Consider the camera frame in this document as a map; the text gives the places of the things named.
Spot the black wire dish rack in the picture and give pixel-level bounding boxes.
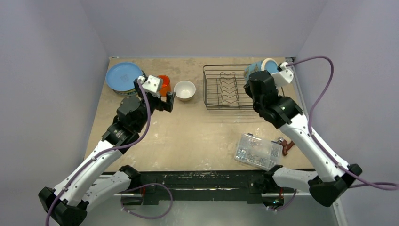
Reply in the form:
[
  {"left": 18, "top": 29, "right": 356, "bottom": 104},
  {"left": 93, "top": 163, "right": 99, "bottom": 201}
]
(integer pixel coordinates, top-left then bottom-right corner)
[{"left": 203, "top": 64, "right": 286, "bottom": 111}]

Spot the aluminium rail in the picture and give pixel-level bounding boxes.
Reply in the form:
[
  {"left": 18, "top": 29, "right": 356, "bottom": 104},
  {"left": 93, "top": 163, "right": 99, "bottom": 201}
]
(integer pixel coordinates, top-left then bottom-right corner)
[{"left": 285, "top": 57, "right": 348, "bottom": 226}]

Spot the blue butterfly mug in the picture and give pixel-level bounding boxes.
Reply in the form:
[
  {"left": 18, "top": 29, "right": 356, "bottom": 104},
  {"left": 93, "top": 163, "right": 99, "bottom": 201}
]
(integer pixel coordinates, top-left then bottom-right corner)
[{"left": 243, "top": 58, "right": 278, "bottom": 82}]

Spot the beige floral bowl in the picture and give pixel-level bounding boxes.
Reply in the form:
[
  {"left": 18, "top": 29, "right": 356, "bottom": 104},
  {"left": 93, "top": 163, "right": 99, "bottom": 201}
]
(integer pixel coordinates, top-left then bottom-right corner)
[{"left": 174, "top": 81, "right": 196, "bottom": 101}]

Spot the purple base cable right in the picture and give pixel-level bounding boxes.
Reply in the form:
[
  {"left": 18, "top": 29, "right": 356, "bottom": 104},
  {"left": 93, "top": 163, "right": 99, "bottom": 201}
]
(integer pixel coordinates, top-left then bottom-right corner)
[{"left": 266, "top": 189, "right": 297, "bottom": 213}]

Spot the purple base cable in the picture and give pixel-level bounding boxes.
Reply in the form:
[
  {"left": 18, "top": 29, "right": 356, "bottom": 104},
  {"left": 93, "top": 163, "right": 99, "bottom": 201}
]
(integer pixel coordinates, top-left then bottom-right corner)
[
  {"left": 266, "top": 189, "right": 297, "bottom": 213},
  {"left": 120, "top": 182, "right": 174, "bottom": 219}
]

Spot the black base frame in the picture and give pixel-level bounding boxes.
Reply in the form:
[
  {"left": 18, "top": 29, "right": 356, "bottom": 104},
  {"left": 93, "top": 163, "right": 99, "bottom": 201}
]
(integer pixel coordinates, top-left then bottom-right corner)
[{"left": 124, "top": 170, "right": 294, "bottom": 205}]

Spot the yellow green-rimmed plate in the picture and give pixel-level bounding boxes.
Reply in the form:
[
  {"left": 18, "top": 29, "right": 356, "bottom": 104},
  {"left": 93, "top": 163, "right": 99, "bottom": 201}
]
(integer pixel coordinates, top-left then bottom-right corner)
[{"left": 110, "top": 71, "right": 146, "bottom": 96}]

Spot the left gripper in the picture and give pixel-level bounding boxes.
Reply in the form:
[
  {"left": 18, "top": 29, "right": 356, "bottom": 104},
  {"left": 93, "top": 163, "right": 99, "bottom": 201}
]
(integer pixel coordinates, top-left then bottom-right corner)
[{"left": 135, "top": 82, "right": 175, "bottom": 131}]

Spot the orange cup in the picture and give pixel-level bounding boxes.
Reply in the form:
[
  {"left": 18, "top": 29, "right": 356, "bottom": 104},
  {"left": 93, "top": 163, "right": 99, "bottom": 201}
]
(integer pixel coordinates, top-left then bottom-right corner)
[{"left": 158, "top": 75, "right": 171, "bottom": 97}]

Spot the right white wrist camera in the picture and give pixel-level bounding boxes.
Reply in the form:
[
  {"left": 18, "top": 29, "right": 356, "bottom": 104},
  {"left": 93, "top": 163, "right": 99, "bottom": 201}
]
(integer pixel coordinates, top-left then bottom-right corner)
[{"left": 271, "top": 62, "right": 294, "bottom": 88}]

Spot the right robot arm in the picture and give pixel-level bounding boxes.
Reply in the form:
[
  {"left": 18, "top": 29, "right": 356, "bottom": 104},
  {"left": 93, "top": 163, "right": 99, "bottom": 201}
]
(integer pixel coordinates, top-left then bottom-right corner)
[{"left": 244, "top": 71, "right": 363, "bottom": 207}]

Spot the light blue plate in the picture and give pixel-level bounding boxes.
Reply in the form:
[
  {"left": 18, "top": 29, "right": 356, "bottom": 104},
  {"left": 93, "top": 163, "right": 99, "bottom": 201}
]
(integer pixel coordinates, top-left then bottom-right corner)
[{"left": 105, "top": 62, "right": 144, "bottom": 92}]

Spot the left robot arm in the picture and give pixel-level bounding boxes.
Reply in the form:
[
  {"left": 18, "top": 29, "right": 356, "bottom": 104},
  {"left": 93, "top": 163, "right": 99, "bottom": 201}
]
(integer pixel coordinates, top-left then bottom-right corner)
[{"left": 39, "top": 75, "right": 176, "bottom": 226}]

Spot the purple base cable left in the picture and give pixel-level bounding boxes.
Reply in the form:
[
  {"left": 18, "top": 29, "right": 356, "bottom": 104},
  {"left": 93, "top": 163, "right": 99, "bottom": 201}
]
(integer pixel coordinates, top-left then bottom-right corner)
[{"left": 120, "top": 182, "right": 174, "bottom": 219}]

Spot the clear plastic screw box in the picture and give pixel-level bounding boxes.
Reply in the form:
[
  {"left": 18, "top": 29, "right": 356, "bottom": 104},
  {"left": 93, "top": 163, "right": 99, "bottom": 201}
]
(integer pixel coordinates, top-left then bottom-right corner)
[{"left": 234, "top": 133, "right": 283, "bottom": 170}]

